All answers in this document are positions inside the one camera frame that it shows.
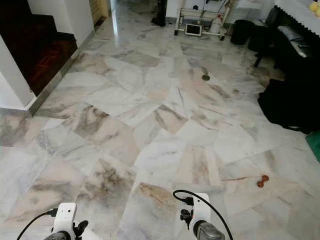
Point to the black upright appliance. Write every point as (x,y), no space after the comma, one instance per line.
(159,12)

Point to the dark wooden staircase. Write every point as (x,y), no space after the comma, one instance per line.
(35,45)

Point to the white plastic jug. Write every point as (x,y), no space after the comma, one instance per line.
(216,24)

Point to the black round bin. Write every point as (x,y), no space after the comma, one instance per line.
(241,31)

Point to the white lace tablecloth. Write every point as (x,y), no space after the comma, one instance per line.
(295,12)

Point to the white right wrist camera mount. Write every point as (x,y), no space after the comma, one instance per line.
(200,207)

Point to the small red dumbbell toy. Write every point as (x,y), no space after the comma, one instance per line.
(262,181)

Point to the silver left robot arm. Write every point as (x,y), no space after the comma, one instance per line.
(56,237)

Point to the white framed tablet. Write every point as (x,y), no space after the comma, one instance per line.
(193,29)

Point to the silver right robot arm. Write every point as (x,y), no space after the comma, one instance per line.
(209,232)

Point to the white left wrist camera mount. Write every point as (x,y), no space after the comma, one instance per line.
(65,217)

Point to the black bag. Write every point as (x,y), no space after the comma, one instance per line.
(287,105)

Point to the round metal floor drain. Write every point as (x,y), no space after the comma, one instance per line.
(206,77)

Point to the yellow fruit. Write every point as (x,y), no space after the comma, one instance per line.
(311,10)

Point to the wooden door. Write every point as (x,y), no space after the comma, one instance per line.
(99,9)

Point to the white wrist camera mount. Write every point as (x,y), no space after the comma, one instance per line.
(200,207)
(65,217)

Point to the green mat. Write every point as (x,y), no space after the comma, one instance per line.
(314,145)

